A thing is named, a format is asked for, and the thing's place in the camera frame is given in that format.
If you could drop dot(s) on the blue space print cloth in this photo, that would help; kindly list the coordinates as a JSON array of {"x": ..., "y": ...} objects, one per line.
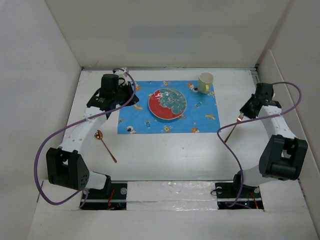
[{"x": 201, "y": 114}]

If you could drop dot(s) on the copper fork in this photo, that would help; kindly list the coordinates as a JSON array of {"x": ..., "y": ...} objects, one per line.
[{"x": 238, "y": 120}]

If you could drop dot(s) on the red and teal plate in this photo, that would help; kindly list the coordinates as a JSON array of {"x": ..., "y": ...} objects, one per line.
[{"x": 167, "y": 103}]

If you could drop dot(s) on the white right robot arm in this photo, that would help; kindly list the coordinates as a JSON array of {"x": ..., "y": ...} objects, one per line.
[{"x": 284, "y": 155}]

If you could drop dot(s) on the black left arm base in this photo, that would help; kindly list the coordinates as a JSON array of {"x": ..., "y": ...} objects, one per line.
[{"x": 113, "y": 197}]

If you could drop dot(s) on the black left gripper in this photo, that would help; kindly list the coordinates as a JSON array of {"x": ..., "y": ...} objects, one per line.
[{"x": 127, "y": 88}]

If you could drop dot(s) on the copper spoon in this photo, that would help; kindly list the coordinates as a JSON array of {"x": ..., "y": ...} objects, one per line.
[{"x": 99, "y": 136}]

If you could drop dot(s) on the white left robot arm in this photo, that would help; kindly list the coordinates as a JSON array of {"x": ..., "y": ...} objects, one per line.
[{"x": 160, "y": 135}]

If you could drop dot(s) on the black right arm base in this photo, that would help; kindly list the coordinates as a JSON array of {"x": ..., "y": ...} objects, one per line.
[{"x": 231, "y": 196}]

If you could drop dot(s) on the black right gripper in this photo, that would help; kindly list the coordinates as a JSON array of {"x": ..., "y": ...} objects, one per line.
[{"x": 244, "y": 109}]

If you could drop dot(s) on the pale yellow mug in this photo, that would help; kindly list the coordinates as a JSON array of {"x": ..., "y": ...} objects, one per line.
[{"x": 205, "y": 81}]

